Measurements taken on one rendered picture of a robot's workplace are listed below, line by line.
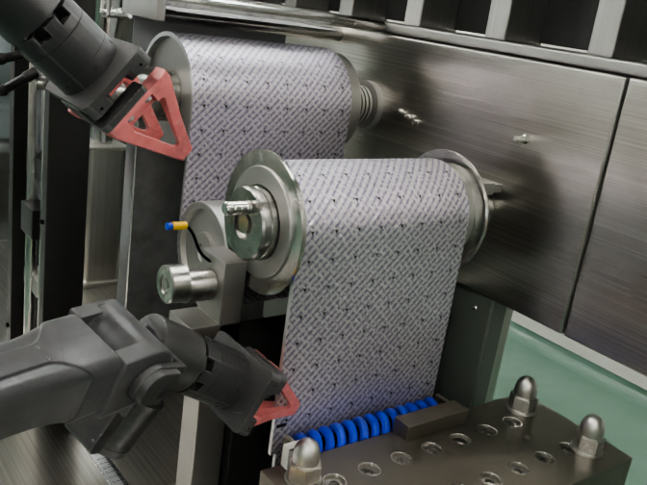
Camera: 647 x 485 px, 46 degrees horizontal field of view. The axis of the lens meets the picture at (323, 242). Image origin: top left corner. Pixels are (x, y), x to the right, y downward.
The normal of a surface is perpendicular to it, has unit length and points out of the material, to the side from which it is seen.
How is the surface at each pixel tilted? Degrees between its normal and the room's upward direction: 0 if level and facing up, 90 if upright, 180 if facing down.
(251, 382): 60
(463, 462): 0
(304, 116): 92
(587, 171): 90
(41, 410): 113
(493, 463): 0
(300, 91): 71
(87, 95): 50
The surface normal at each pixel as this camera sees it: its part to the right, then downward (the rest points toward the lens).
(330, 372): 0.59, 0.32
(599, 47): -0.80, 0.07
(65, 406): 0.59, 0.64
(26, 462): 0.14, -0.94
